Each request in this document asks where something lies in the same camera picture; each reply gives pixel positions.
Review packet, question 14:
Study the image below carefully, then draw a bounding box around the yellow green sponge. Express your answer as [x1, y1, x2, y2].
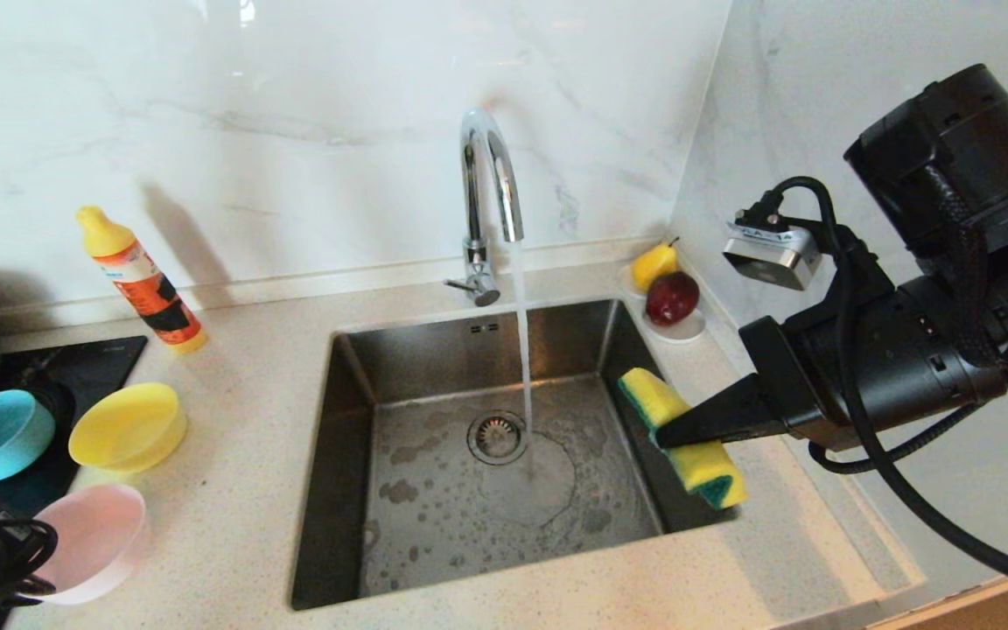
[617, 367, 749, 510]

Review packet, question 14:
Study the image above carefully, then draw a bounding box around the pink plastic bowl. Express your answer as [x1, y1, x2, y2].
[18, 484, 152, 606]

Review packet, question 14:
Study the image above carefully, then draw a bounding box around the yellow plastic bowl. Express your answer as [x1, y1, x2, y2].
[68, 382, 188, 476]

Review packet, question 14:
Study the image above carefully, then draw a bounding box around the chrome gooseneck faucet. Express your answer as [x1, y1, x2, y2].
[445, 108, 525, 307]

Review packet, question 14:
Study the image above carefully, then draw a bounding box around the yellow capped dish soap bottle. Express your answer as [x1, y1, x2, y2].
[77, 206, 207, 354]

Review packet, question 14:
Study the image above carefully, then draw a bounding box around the stainless steel sink basin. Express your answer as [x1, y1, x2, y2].
[290, 298, 739, 612]

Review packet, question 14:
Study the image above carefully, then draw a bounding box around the dark red apple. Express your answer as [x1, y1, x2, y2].
[644, 270, 700, 326]

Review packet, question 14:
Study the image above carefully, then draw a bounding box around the yellow pear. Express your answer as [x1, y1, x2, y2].
[629, 236, 678, 291]

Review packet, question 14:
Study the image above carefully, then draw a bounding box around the running water stream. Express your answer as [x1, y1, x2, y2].
[508, 241, 536, 478]

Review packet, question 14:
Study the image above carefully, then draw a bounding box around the round metal drain strainer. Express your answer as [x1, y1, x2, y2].
[466, 410, 530, 466]

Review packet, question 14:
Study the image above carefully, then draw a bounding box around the black induction cooktop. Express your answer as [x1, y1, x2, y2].
[0, 337, 148, 630]

